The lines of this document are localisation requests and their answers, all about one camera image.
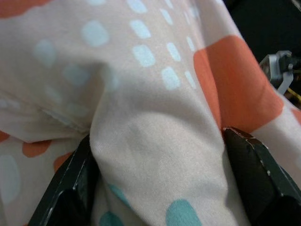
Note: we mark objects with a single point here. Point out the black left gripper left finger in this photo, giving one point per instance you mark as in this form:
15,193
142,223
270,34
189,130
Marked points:
68,188

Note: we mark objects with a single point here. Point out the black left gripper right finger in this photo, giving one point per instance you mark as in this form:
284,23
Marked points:
263,183

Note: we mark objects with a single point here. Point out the pink pillow with orange dots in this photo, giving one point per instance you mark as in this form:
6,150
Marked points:
152,94

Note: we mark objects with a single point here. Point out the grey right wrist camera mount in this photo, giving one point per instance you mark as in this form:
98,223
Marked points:
274,68

